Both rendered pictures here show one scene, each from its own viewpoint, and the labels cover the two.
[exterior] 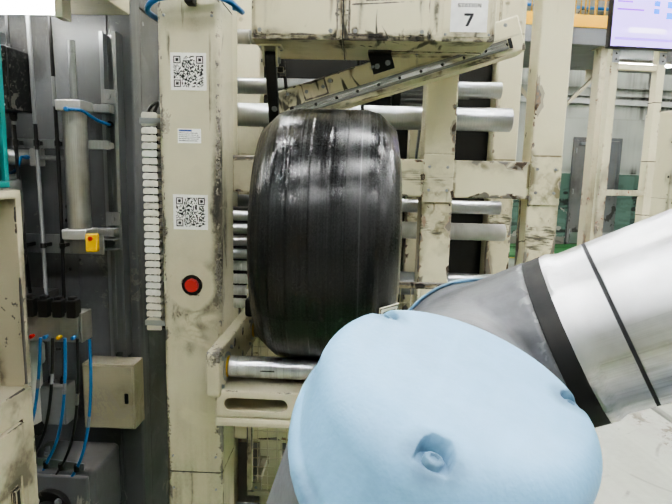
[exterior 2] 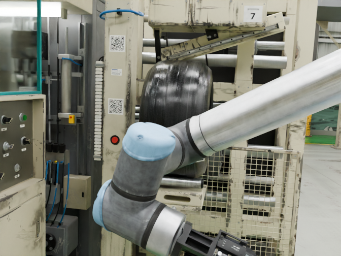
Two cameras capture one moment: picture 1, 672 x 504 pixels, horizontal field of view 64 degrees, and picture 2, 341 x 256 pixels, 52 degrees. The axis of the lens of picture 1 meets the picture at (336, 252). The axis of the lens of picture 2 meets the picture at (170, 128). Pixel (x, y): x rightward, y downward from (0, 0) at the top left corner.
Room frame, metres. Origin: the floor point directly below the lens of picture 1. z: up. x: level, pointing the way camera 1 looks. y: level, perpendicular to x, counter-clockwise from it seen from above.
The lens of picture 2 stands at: (-0.47, -0.15, 1.34)
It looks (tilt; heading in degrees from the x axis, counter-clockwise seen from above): 7 degrees down; 7
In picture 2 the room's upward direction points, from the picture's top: 3 degrees clockwise
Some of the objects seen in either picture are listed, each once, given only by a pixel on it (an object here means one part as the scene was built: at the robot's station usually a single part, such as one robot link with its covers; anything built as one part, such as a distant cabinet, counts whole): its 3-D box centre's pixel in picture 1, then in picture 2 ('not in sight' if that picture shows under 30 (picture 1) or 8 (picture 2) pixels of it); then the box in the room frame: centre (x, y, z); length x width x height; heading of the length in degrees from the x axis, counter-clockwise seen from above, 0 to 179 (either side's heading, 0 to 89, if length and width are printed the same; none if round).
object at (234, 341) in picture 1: (236, 344); not in sight; (1.23, 0.23, 0.90); 0.40 x 0.03 x 0.10; 178
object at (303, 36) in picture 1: (372, 23); (207, 16); (1.52, -0.08, 1.71); 0.61 x 0.25 x 0.15; 88
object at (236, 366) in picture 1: (306, 369); (165, 180); (1.09, 0.06, 0.90); 0.35 x 0.05 x 0.05; 88
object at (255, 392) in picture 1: (303, 398); (163, 194); (1.09, 0.06, 0.83); 0.36 x 0.09 x 0.06; 88
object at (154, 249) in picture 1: (157, 223); (101, 111); (1.19, 0.40, 1.19); 0.05 x 0.04 x 0.48; 178
